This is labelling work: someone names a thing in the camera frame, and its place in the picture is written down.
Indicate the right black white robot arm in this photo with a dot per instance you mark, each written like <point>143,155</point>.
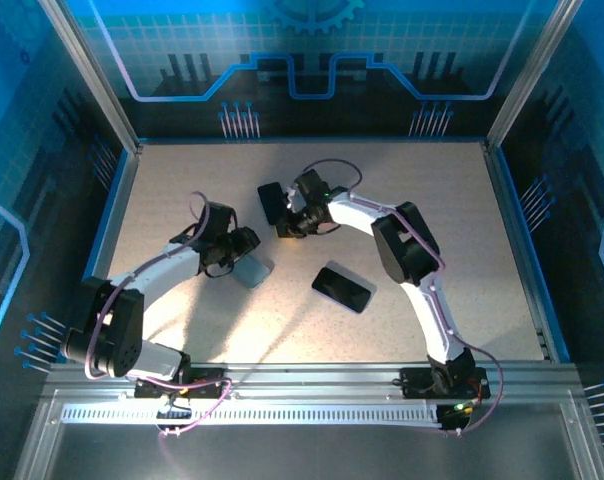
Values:
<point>407,245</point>

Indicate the black smartphone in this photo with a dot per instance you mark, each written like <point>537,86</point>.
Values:
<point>271,202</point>
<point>343,289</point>

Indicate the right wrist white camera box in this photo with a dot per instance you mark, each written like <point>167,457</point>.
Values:
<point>293,197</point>

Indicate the long aluminium frame rail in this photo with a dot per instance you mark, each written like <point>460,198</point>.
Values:
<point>307,380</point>

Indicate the aluminium frame post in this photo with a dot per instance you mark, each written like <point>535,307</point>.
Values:
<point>532,75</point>
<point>92,75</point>

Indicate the wide blue circuit print panel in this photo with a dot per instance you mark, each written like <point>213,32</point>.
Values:
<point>307,30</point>

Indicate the grey metal plate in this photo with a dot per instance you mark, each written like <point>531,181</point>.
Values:
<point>307,455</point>

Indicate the blue circuit print side panel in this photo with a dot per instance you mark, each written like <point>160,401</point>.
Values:
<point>12,150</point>
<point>592,150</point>

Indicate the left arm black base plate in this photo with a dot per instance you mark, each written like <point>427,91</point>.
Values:
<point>209,387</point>

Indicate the aluminium table side rail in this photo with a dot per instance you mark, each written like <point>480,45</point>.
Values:
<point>119,200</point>
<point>504,200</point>

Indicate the black control board with LED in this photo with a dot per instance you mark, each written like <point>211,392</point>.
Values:
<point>454,417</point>

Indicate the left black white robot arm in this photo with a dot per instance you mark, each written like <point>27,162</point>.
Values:
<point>107,325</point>

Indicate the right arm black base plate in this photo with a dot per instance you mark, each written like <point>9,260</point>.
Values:
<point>417,385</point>

